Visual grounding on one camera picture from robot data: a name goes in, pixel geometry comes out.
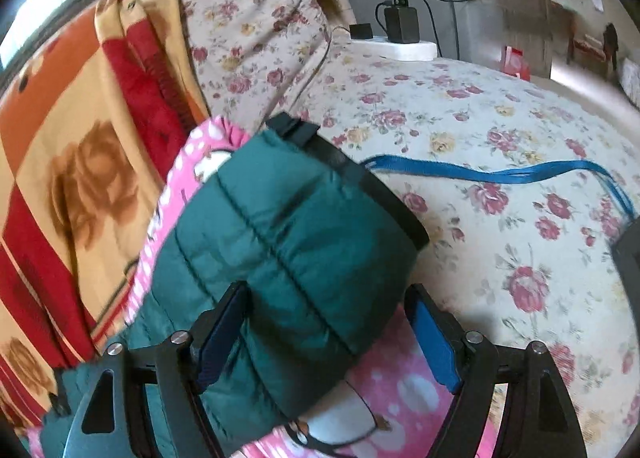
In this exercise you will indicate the woven door curtain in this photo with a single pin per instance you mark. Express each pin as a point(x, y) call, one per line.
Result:
point(522, 13)

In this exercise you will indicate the window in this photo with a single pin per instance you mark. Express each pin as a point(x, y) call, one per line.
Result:
point(45, 3)

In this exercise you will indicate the green puffer jacket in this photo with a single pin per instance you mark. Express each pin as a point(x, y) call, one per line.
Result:
point(280, 238)

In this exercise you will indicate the white power strip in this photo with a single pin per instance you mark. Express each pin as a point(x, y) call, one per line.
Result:
point(400, 51)

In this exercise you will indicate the black power adapter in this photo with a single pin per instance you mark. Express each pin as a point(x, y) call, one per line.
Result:
point(400, 23)

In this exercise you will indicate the floral bed sheet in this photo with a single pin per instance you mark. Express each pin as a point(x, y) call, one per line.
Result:
point(450, 113)

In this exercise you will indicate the floral pillow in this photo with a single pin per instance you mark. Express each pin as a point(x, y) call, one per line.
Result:
point(250, 38)

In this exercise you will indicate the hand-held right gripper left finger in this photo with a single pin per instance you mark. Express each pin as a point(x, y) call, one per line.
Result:
point(220, 333)

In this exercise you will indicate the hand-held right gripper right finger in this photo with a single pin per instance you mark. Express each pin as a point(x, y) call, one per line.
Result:
point(435, 348)

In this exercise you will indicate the dark flat object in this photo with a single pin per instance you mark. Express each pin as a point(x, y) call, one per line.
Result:
point(627, 258)

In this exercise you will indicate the orange red rose quilt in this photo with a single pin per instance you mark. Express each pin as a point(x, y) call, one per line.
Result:
point(75, 138)

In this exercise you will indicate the red bag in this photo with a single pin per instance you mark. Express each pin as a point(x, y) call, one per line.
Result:
point(516, 63)

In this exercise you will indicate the pink penguin print blanket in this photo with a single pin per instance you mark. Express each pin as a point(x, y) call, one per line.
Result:
point(400, 388)

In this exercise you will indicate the small black box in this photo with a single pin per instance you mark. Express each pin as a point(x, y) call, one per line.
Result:
point(360, 31)

